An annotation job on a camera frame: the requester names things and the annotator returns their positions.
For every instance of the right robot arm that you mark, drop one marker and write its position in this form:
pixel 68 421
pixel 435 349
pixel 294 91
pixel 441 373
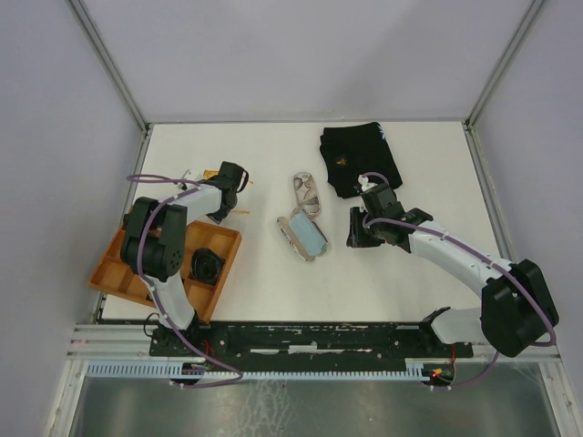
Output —
pixel 516 309

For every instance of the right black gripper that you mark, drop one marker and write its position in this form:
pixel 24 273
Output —
pixel 355 237

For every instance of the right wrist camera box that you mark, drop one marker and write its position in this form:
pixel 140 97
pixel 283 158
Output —
pixel 364 184

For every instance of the aluminium frame rail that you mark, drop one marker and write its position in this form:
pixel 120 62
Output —
pixel 91 339

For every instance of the orange sunglasses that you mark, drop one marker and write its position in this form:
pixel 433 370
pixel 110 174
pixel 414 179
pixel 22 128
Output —
pixel 208 174

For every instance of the map print glasses case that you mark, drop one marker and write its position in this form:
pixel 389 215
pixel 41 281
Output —
pixel 307 195

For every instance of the orange compartment tray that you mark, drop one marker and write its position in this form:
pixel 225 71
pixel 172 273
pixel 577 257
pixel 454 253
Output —
pixel 130 295

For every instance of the right corner aluminium post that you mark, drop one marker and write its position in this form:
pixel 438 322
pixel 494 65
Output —
pixel 512 48

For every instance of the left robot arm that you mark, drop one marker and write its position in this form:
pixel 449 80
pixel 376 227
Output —
pixel 155 234

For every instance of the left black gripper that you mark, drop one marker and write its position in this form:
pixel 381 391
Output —
pixel 218 217

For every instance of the black folded cloth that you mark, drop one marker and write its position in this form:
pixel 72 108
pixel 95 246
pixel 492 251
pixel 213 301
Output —
pixel 349 152

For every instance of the flag print glasses case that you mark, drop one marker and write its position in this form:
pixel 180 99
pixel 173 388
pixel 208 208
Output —
pixel 283 224

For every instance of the left corner aluminium post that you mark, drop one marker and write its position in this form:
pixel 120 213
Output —
pixel 89 27

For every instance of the corner aluminium post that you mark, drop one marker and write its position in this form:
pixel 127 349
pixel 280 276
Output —
pixel 512 48
pixel 89 27

